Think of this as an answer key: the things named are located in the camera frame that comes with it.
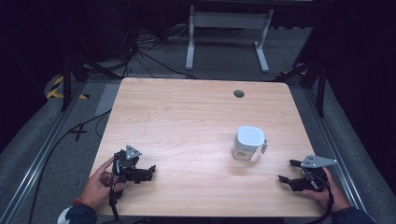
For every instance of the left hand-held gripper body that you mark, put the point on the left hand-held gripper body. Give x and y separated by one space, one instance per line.
129 163

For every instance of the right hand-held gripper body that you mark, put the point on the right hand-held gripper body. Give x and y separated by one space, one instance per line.
313 174

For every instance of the clear pitcher with white lid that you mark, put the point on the clear pitcher with white lid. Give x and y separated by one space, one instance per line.
248 142

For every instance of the person's right hand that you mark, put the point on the person's right hand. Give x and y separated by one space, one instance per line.
334 196

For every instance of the person's left hand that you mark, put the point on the person's left hand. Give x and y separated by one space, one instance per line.
97 188

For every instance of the grey floor plate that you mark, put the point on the grey floor plate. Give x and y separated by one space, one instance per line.
107 99

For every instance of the black metal stand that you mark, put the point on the black metal stand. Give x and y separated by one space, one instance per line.
67 84
320 84

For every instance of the grey round table grommet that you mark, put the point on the grey round table grommet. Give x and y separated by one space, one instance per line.
238 94

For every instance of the dark curtain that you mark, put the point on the dark curtain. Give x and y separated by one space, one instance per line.
364 87

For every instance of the yellow black floor tape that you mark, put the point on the yellow black floor tape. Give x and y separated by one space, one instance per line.
54 90

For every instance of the aluminium floor rail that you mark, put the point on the aluminium floor rail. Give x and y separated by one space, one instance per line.
334 146
34 168

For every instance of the white metal desk frame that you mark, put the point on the white metal desk frame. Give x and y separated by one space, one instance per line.
229 20

